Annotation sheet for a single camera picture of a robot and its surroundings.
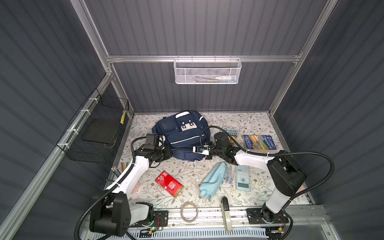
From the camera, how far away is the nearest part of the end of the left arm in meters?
0.61

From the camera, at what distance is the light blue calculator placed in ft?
2.76

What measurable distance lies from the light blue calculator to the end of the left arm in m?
0.43
